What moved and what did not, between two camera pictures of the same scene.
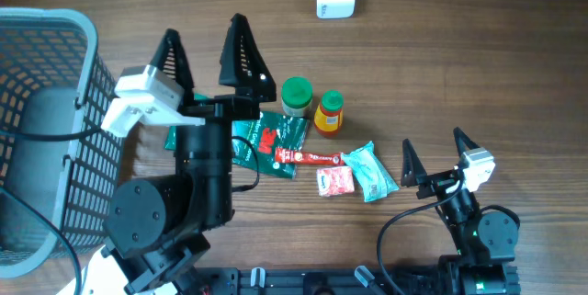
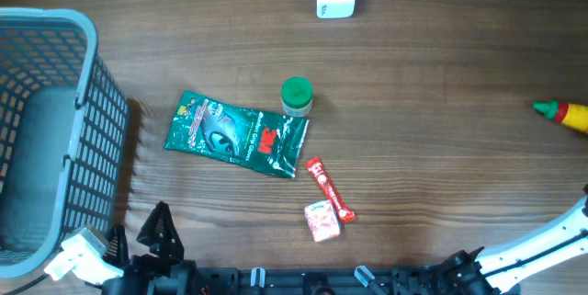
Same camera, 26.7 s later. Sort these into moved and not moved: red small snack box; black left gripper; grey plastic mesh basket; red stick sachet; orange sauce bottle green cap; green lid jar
Moved: orange sauce bottle green cap; black left gripper; red small snack box; red stick sachet
Not moved: grey plastic mesh basket; green lid jar
